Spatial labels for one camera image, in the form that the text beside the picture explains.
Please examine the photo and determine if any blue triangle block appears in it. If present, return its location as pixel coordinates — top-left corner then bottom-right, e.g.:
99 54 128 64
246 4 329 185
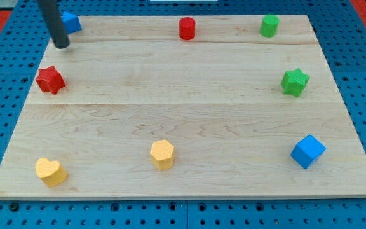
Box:
62 12 82 34

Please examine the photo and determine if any light wooden board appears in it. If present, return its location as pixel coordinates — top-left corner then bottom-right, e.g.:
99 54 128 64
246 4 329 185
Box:
0 15 366 201

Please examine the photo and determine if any yellow hexagon block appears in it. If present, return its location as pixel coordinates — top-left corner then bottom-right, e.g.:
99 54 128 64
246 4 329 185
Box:
150 139 175 170

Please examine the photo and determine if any red cylinder block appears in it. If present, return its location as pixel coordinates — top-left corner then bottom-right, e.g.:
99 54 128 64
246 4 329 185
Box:
179 17 196 40

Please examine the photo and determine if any green star block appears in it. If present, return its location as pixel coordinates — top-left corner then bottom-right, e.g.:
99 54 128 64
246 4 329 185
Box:
281 68 310 97

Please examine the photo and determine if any green cylinder block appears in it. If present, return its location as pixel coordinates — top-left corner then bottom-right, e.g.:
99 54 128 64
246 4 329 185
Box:
259 15 280 38

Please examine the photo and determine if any blue cube block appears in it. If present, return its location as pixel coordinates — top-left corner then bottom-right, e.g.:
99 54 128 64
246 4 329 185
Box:
290 134 327 169

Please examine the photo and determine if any red star block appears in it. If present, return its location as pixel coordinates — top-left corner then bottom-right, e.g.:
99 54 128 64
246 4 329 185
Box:
36 66 66 95

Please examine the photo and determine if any yellow heart block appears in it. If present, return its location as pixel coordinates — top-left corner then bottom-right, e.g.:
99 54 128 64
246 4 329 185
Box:
35 158 68 187

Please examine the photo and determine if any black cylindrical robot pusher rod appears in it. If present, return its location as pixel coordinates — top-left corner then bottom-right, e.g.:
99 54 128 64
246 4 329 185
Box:
36 0 70 49

